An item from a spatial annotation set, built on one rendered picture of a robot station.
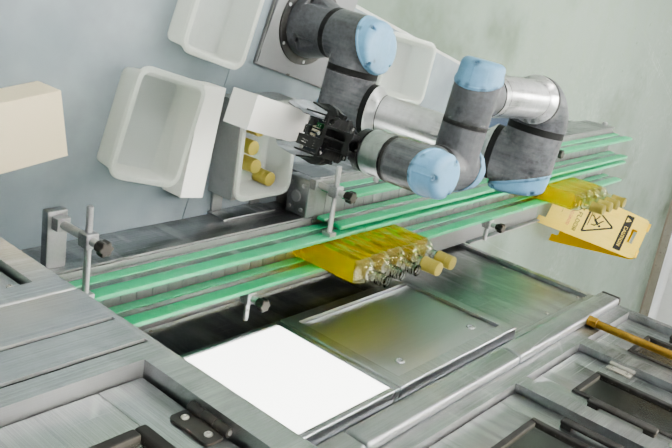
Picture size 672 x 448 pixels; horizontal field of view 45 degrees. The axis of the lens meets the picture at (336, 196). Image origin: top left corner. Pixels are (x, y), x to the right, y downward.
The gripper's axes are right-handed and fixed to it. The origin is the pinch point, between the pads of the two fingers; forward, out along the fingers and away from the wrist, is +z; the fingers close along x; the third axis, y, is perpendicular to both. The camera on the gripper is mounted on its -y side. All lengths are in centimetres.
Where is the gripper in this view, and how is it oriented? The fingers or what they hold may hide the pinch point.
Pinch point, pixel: (290, 123)
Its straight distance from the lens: 145.6
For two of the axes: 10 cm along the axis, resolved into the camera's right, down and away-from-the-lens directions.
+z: -7.4, -3.0, 6.0
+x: -3.2, 9.5, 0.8
